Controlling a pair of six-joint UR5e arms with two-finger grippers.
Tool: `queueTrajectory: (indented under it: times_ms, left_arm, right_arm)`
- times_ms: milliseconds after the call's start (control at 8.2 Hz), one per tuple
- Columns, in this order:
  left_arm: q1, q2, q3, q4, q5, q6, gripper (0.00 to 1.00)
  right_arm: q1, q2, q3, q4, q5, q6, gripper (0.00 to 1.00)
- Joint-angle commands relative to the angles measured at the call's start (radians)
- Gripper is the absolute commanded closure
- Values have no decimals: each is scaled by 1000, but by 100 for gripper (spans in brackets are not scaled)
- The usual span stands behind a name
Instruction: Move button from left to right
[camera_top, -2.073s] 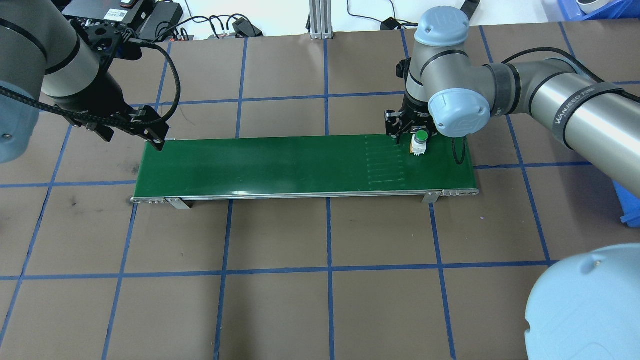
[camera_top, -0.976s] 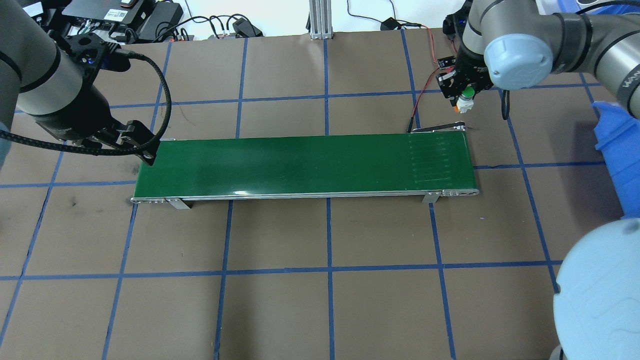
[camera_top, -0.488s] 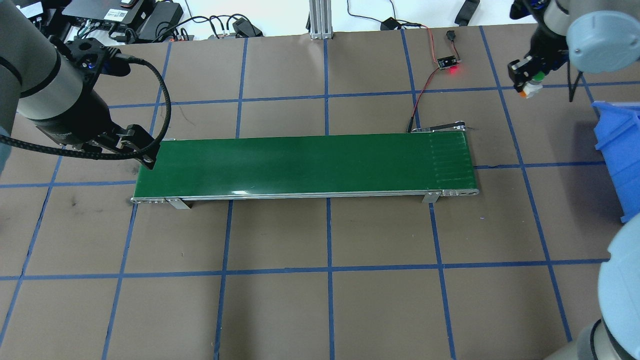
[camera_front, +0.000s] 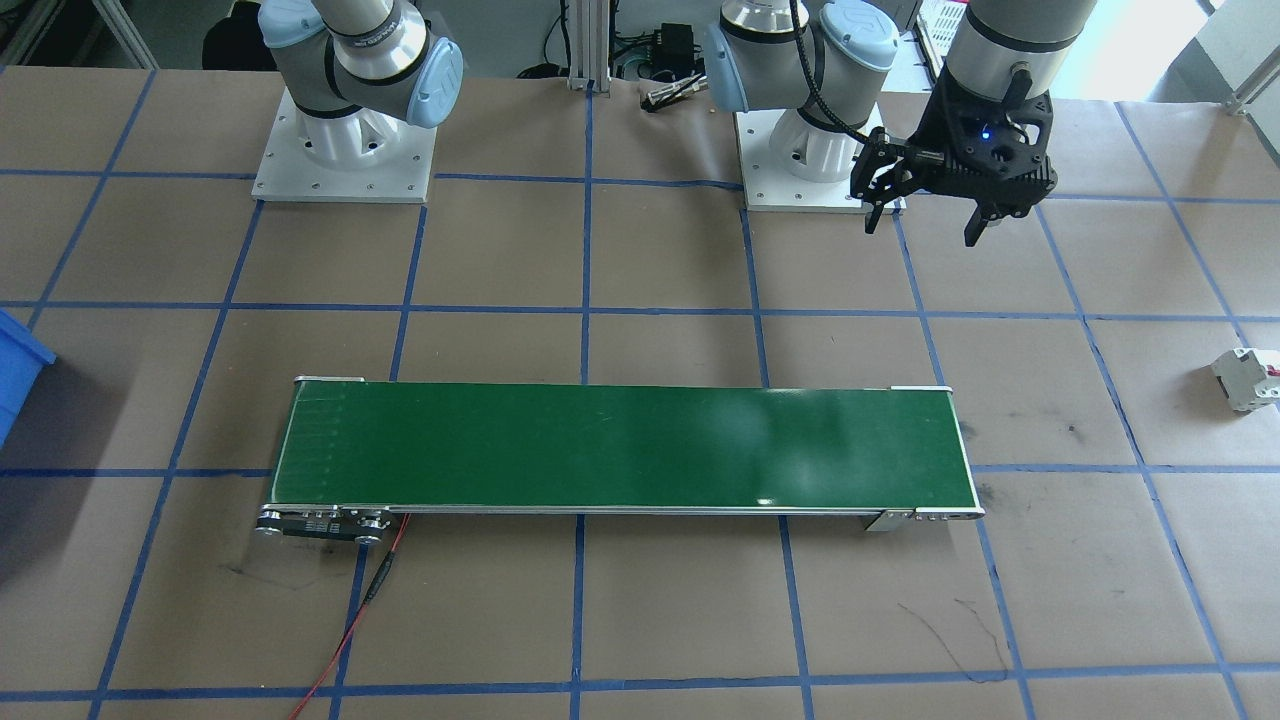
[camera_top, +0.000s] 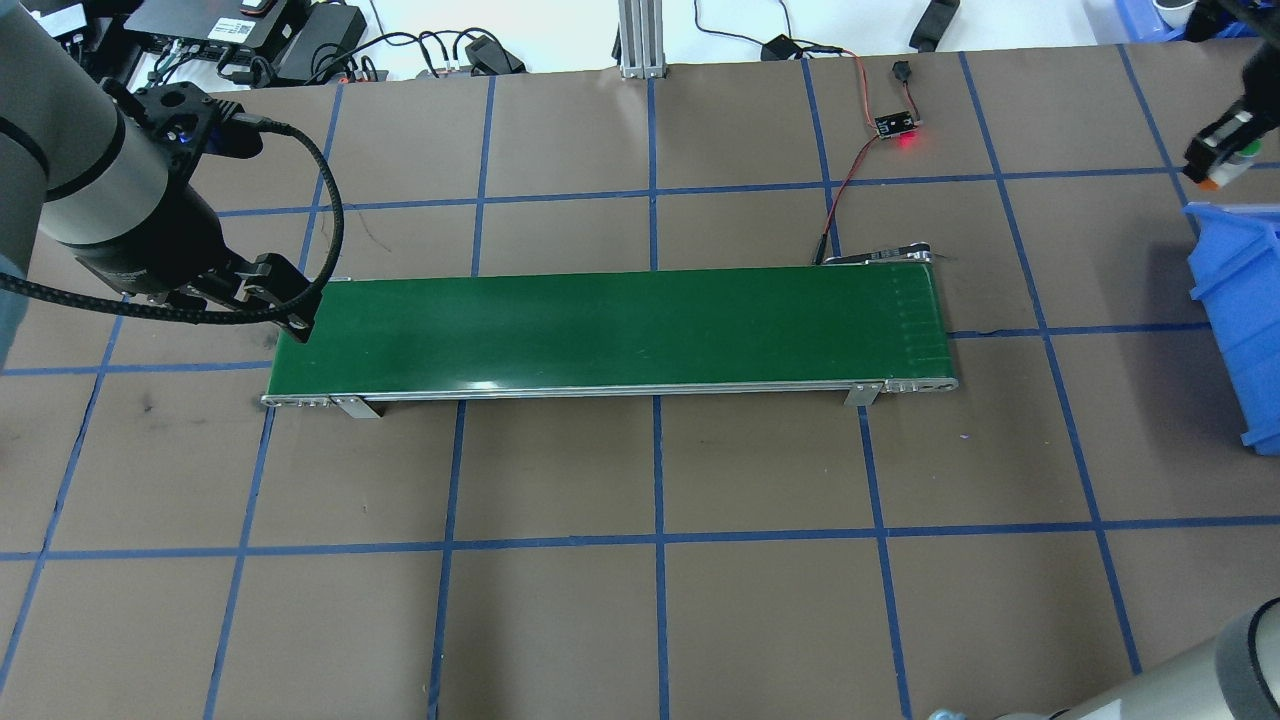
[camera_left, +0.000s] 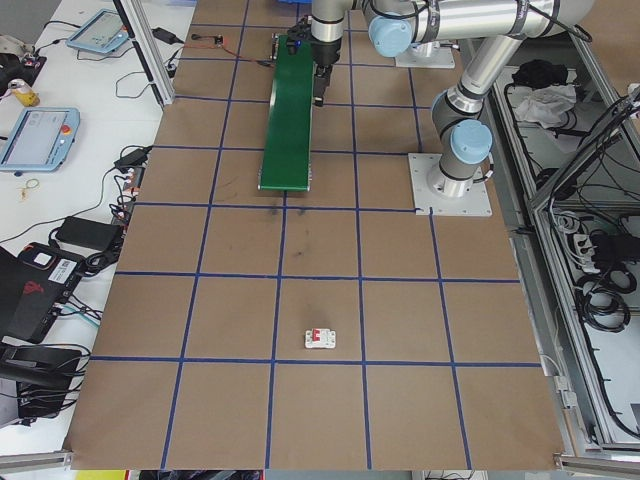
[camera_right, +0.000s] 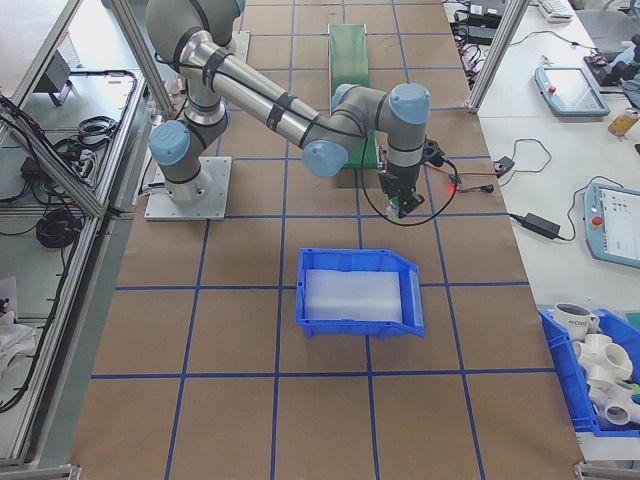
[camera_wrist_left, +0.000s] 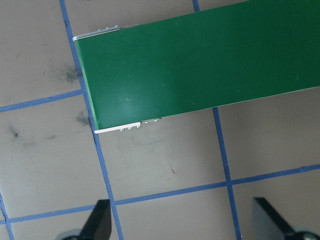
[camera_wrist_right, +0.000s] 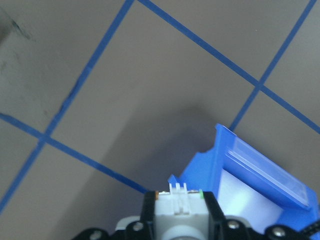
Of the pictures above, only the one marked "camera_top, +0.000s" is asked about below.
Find black desk device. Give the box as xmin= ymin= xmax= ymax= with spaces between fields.
xmin=20 ymin=0 xmax=126 ymax=56

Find green conveyor belt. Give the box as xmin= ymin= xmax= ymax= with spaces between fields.
xmin=262 ymin=250 xmax=959 ymax=419

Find large blue storage bin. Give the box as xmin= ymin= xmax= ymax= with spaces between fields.
xmin=1085 ymin=0 xmax=1201 ymax=46

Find black braided camera cable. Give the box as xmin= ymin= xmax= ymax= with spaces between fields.
xmin=0 ymin=115 xmax=346 ymax=326

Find thin orange wire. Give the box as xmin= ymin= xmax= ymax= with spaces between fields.
xmin=793 ymin=45 xmax=883 ymax=126

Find blue open-front plastic bin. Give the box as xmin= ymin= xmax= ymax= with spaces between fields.
xmin=1185 ymin=203 xmax=1280 ymax=456

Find power strip with red switches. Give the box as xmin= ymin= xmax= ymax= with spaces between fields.
xmin=335 ymin=55 xmax=471 ymax=83

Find black electronics boxes and adapters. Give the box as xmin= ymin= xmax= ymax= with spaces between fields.
xmin=125 ymin=0 xmax=301 ymax=53

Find red black motor wire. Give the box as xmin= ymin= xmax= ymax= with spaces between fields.
xmin=812 ymin=135 xmax=886 ymax=266

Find aluminium camera post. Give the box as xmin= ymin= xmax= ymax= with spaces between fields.
xmin=618 ymin=0 xmax=666 ymax=79

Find slim black power adapter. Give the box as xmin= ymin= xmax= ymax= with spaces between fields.
xmin=908 ymin=0 xmax=963 ymax=51

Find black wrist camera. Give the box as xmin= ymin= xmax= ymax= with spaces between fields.
xmin=105 ymin=80 xmax=266 ymax=166

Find small black power adapter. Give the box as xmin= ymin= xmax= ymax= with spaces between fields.
xmin=465 ymin=35 xmax=526 ymax=76

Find large black power brick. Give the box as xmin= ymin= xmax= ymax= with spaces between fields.
xmin=275 ymin=5 xmax=368 ymax=83

